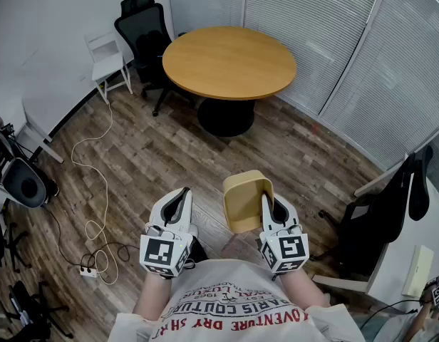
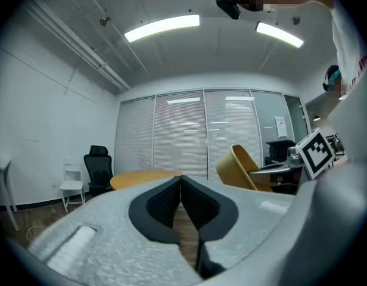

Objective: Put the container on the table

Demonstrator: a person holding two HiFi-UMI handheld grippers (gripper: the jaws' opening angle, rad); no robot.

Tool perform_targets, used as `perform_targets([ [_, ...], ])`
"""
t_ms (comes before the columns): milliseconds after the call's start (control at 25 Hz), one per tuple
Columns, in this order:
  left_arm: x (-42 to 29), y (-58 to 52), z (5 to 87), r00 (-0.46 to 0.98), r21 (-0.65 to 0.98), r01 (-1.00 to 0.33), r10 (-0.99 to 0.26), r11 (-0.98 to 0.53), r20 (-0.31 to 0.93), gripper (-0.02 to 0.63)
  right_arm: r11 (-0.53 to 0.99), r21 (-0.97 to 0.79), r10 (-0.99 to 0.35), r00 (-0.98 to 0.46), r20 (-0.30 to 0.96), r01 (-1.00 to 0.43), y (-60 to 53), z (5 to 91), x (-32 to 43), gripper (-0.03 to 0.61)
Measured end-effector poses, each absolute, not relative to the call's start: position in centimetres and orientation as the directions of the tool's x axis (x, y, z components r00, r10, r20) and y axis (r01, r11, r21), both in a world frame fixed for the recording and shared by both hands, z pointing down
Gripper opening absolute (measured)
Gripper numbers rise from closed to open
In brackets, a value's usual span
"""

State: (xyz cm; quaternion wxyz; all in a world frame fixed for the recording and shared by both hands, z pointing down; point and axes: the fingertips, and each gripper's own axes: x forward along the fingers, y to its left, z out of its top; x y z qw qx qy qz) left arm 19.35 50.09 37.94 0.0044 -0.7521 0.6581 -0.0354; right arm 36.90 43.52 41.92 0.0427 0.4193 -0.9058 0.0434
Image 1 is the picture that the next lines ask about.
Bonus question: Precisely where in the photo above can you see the white window blinds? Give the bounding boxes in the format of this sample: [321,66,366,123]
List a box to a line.
[167,0,439,173]

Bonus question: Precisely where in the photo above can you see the grey round device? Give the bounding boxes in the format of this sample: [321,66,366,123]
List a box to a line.
[1,157,48,209]

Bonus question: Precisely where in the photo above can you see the white desk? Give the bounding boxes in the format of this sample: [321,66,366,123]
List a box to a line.
[13,96,66,165]
[311,162,439,315]

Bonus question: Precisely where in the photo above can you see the black floor cable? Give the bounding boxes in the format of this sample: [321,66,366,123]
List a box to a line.
[41,204,140,274]

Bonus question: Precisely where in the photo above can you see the black mesh office chair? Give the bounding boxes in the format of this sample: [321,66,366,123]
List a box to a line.
[114,0,196,118]

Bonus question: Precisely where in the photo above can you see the white floor cable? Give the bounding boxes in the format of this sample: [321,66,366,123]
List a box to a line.
[70,98,120,285]

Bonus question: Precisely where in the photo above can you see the person's right forearm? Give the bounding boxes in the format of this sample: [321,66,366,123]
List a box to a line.
[278,268,331,309]

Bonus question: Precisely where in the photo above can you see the cream flat box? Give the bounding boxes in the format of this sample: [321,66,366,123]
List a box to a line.
[401,244,435,298]

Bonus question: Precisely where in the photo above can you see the small white chair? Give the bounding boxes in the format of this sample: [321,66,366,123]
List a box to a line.
[84,31,134,103]

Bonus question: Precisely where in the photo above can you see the black equipment rack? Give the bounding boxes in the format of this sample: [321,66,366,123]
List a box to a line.
[0,122,19,188]

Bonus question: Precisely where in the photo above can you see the person's left forearm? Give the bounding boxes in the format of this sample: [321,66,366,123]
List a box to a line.
[133,271,174,322]

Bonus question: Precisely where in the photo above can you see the yellow plastic container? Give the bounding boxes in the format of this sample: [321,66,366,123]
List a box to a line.
[222,169,276,234]

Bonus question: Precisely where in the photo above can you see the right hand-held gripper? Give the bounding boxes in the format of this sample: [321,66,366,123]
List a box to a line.
[259,193,310,274]

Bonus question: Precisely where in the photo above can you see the round wooden table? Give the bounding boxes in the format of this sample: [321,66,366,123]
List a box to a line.
[162,26,298,138]

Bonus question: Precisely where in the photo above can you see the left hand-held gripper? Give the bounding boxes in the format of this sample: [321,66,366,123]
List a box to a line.
[139,187,195,279]

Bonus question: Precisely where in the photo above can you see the person's white printed shirt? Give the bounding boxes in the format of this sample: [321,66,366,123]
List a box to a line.
[108,258,367,342]

